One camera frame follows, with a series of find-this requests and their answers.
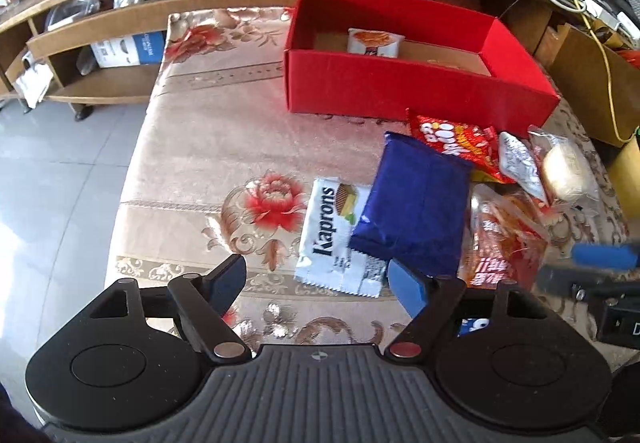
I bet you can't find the red cardboard box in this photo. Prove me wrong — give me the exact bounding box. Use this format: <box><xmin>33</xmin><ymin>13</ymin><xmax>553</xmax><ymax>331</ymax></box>
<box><xmin>284</xmin><ymin>0</ymin><xmax>560</xmax><ymax>124</ymax></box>

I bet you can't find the red candy packet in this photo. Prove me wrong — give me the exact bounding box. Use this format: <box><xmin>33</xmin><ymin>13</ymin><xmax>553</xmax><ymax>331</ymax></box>
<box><xmin>406</xmin><ymin>108</ymin><xmax>516</xmax><ymax>184</ymax></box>

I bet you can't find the orange bun packet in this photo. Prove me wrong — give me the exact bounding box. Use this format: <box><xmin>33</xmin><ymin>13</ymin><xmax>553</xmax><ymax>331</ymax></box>
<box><xmin>460</xmin><ymin>183</ymin><xmax>551</xmax><ymax>289</ymax></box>

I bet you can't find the clear white bun packet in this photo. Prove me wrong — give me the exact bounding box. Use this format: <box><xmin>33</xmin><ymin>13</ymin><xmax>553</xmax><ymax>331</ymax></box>
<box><xmin>527</xmin><ymin>125</ymin><xmax>601</xmax><ymax>214</ymax></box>

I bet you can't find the white power strip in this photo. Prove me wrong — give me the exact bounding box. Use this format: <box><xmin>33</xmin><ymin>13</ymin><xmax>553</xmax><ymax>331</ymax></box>
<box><xmin>535</xmin><ymin>0</ymin><xmax>633</xmax><ymax>31</ymax></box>

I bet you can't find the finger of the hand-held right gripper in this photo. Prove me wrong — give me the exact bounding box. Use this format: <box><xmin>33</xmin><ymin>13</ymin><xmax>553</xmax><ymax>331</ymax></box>
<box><xmin>536</xmin><ymin>264</ymin><xmax>640</xmax><ymax>301</ymax></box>
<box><xmin>570</xmin><ymin>242</ymin><xmax>640</xmax><ymax>272</ymax></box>

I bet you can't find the yellow cardboard box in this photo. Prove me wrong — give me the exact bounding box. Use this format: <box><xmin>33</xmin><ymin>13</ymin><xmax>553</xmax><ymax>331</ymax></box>
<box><xmin>607</xmin><ymin>138</ymin><xmax>640</xmax><ymax>218</ymax></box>

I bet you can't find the small white snack packet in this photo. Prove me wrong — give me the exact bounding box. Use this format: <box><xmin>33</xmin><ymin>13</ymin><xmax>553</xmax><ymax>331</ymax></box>
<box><xmin>347</xmin><ymin>28</ymin><xmax>406</xmax><ymax>58</ymax></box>

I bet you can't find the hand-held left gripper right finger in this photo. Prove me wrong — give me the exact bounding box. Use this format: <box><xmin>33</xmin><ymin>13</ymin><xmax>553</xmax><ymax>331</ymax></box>
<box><xmin>382</xmin><ymin>258</ymin><xmax>543</xmax><ymax>360</ymax></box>

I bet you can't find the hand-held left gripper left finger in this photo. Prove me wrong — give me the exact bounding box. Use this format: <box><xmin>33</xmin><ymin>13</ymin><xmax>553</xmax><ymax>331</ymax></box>
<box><xmin>87</xmin><ymin>253</ymin><xmax>252</xmax><ymax>365</ymax></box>

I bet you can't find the yellow cable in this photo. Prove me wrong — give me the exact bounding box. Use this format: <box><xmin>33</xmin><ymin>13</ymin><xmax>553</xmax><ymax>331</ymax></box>
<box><xmin>505</xmin><ymin>0</ymin><xmax>640</xmax><ymax>146</ymax></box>

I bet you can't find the silver sausage packet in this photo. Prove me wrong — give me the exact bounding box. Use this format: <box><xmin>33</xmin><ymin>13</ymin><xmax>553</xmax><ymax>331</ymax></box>
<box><xmin>497</xmin><ymin>131</ymin><xmax>551</xmax><ymax>204</ymax></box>

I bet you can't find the blue snack packet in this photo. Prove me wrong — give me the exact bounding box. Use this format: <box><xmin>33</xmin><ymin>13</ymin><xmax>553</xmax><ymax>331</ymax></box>
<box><xmin>348</xmin><ymin>131</ymin><xmax>475</xmax><ymax>280</ymax></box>

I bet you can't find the blue cookie packet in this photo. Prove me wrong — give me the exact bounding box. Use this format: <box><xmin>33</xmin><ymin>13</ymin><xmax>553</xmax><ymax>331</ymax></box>
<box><xmin>457</xmin><ymin>315</ymin><xmax>493</xmax><ymax>336</ymax></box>

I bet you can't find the white paper bag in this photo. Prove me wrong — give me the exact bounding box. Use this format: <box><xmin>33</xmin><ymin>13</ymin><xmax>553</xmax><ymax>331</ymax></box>
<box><xmin>15</xmin><ymin>50</ymin><xmax>51</xmax><ymax>108</ymax></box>

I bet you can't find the clear plastic container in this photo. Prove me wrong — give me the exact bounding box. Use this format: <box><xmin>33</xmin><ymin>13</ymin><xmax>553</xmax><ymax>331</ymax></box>
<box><xmin>47</xmin><ymin>0</ymin><xmax>108</xmax><ymax>31</ymax></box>

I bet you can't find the white and blue carton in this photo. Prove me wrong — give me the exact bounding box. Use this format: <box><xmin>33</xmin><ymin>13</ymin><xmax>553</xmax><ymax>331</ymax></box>
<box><xmin>90</xmin><ymin>30</ymin><xmax>167</xmax><ymax>68</ymax></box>

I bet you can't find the white wafer packet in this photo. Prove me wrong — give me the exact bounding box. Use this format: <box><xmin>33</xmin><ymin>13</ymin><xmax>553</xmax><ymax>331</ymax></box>
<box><xmin>294</xmin><ymin>177</ymin><xmax>388</xmax><ymax>299</ymax></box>

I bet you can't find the brown cardboard box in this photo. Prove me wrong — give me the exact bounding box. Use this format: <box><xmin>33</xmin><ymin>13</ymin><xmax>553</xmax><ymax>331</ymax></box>
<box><xmin>535</xmin><ymin>23</ymin><xmax>640</xmax><ymax>146</ymax></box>

